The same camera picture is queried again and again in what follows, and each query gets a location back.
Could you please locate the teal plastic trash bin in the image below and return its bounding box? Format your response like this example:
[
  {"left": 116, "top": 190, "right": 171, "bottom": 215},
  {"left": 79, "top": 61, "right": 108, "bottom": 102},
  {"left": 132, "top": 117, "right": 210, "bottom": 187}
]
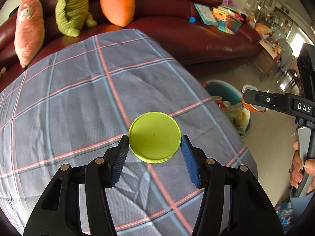
[{"left": 202, "top": 79, "right": 251, "bottom": 138}]

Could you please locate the teal children's book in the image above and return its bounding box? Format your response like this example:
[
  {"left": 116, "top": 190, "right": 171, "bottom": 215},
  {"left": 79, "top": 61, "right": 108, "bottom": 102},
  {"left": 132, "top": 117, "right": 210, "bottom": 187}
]
[{"left": 194, "top": 3, "right": 218, "bottom": 27}]

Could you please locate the orange carrot plush toy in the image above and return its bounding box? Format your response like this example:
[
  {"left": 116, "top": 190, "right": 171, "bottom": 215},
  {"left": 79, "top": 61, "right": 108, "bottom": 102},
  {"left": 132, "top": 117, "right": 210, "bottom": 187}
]
[{"left": 100, "top": 0, "right": 135, "bottom": 28}]

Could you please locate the pink radish plush toy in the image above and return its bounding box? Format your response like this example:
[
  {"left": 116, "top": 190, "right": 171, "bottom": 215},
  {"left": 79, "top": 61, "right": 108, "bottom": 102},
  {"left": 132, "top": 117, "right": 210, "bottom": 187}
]
[{"left": 14, "top": 0, "right": 45, "bottom": 68}]

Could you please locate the wooden side table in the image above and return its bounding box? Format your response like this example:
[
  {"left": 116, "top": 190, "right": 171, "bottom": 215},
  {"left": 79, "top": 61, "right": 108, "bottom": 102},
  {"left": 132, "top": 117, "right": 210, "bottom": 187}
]
[{"left": 252, "top": 40, "right": 281, "bottom": 81}]

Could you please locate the green dinosaur plush toy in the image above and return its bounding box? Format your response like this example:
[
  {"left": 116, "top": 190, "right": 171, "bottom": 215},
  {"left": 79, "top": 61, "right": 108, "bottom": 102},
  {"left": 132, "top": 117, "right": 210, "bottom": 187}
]
[{"left": 55, "top": 0, "right": 97, "bottom": 37}]

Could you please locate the dark red leather sofa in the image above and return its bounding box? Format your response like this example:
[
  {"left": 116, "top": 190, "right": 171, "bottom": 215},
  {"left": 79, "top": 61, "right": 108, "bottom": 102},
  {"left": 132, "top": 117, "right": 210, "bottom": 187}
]
[{"left": 1, "top": 0, "right": 262, "bottom": 91}]

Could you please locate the blue ball toy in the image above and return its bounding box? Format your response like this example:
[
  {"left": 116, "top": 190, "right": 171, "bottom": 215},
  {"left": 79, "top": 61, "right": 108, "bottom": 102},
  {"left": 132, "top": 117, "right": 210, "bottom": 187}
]
[{"left": 188, "top": 17, "right": 196, "bottom": 23}]

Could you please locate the orange white jelly cup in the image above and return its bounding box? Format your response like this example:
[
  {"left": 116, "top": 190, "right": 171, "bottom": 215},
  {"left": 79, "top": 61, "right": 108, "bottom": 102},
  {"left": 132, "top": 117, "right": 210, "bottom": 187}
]
[{"left": 241, "top": 84, "right": 266, "bottom": 113}]

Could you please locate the green clear snack wrapper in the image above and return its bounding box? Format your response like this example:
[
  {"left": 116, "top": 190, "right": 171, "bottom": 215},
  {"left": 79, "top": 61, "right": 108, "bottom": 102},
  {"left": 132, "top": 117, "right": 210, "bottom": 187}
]
[{"left": 223, "top": 103, "right": 249, "bottom": 134}]

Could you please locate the purple plaid tablecloth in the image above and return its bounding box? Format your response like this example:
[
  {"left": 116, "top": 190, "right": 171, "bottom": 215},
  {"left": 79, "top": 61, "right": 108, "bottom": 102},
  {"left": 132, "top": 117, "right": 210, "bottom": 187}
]
[{"left": 1, "top": 29, "right": 257, "bottom": 235}]

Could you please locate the green lid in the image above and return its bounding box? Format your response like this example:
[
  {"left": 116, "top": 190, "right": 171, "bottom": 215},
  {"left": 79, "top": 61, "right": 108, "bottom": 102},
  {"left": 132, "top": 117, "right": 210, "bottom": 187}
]
[{"left": 128, "top": 111, "right": 182, "bottom": 164}]

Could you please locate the person's right hand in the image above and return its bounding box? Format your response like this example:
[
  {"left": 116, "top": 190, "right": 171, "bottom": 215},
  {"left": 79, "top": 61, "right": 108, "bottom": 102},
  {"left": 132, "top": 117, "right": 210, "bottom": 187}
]
[{"left": 289, "top": 141, "right": 315, "bottom": 195}]

